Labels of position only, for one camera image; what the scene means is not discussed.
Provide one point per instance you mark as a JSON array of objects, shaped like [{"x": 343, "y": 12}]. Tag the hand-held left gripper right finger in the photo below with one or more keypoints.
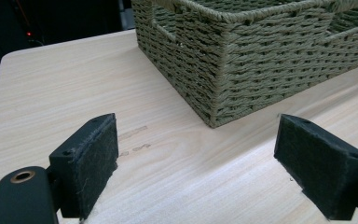
[{"x": 318, "y": 168}]

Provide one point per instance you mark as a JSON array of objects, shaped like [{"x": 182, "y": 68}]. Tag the green woven basket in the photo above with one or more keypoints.
[{"x": 248, "y": 59}]

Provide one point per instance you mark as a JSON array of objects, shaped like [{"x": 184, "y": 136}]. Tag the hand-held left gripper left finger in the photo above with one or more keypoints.
[{"x": 85, "y": 168}]

